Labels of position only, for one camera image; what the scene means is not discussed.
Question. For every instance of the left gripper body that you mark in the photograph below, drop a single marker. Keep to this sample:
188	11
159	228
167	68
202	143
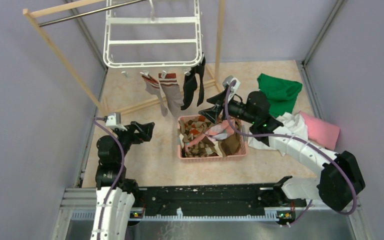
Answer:
131	137

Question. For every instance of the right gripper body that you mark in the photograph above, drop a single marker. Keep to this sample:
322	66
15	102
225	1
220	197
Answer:
235	108

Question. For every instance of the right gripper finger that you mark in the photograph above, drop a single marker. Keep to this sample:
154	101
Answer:
220	97
213	113

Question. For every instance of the black sock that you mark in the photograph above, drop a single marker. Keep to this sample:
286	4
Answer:
189	87
200	70

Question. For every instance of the white clip hanger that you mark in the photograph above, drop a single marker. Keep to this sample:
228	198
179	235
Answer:
145	34

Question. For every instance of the grey orange striped sock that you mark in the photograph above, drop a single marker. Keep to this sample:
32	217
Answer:
171	89

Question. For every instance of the argyle patterned sock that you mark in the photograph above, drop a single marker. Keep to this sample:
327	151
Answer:
193	140

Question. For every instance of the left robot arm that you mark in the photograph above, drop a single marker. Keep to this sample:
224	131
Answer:
114	192

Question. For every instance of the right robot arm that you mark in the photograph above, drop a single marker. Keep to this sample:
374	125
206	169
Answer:
338	178

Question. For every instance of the pink patterned sock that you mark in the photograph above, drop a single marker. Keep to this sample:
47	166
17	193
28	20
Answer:
221	131

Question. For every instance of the wooden drying rack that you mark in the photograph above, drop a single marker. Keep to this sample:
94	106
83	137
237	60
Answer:
32	18

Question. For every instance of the brown striped sock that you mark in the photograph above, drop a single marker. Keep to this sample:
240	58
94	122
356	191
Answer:
229	146

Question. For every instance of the pink plastic basket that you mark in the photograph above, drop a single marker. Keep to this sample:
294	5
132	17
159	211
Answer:
239	156

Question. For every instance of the green cloth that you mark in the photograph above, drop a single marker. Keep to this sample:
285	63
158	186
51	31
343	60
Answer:
281	93

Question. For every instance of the pink cloth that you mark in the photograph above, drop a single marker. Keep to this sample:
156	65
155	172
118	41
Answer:
322	132

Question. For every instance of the metal rack rod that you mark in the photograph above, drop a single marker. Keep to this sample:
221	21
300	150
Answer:
104	9

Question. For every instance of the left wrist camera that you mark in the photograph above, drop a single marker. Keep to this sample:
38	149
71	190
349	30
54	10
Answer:
113	121

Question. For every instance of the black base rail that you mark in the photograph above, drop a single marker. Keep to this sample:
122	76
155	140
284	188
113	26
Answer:
209	201

